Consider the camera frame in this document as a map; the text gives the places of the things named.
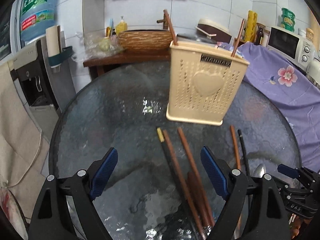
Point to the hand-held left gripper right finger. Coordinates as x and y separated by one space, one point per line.
215 173

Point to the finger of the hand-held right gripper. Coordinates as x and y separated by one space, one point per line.
288 170

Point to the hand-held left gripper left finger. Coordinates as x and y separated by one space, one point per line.
105 173

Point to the reddish brown wooden utensil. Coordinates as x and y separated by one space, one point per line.
197 192

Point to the metal spoon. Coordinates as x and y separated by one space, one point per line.
260 171

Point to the thin brown chopstick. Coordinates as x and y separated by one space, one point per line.
235 147

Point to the brown wooden chopstick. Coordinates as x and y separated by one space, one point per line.
238 37
175 162
187 152
170 27

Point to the black chopstick with yellow tip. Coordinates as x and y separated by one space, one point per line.
166 152

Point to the beige plastic utensil holder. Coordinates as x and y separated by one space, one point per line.
200 100

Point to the purple floral cloth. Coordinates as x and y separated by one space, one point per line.
275 90

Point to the beige cloth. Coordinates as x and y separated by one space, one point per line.
17 135

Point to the white appliance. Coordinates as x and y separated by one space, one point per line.
314 68

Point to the wooden side table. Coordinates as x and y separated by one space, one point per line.
120 61

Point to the water dispenser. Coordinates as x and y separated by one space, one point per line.
32 85

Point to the white microwave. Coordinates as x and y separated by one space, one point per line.
287 42

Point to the clear plastic bag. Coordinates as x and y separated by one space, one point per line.
96 45

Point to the brown glass bottle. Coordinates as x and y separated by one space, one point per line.
259 37

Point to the brown woven basin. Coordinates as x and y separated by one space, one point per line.
145 41

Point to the brown and cream rice cooker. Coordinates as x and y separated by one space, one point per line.
212 27

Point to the blue and yellow tube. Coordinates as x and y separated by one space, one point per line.
110 27

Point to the yellow soap bottle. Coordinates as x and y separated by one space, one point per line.
121 26

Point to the yellow box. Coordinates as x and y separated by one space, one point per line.
252 26

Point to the stack of green cans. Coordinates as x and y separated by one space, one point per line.
288 20

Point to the blue water bottle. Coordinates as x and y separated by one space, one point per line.
37 10

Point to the teal wall holder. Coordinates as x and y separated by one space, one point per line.
62 57

